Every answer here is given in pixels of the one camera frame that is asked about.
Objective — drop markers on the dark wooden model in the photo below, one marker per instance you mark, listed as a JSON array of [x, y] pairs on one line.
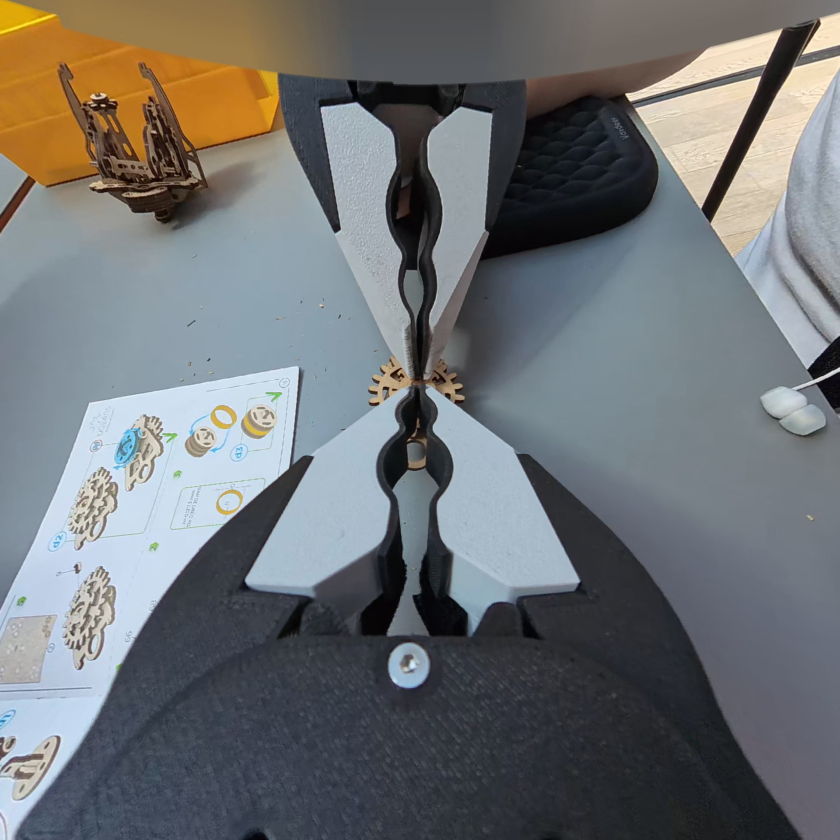
[[131, 177]]

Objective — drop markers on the person in grey clothing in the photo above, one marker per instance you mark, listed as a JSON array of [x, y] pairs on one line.
[[807, 229]]

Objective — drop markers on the black metal pole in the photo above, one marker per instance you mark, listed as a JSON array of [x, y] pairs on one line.
[[754, 131]]

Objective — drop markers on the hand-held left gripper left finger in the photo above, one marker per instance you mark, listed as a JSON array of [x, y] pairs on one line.
[[315, 525]]

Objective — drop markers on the black quilted cushion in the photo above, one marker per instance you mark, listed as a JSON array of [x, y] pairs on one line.
[[577, 170]]

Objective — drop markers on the white earphones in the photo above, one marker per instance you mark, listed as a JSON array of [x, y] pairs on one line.
[[797, 420]]

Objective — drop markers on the wooden gear assembly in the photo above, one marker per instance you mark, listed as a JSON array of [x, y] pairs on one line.
[[387, 384]]

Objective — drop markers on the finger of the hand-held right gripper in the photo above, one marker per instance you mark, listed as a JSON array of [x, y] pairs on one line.
[[358, 184], [463, 184]]

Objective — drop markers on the yellow box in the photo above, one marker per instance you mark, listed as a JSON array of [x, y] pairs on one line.
[[210, 98]]

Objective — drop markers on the printed instruction booklet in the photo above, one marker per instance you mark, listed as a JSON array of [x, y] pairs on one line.
[[98, 525]]

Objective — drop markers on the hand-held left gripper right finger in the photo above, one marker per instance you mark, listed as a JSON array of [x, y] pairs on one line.
[[505, 525]]

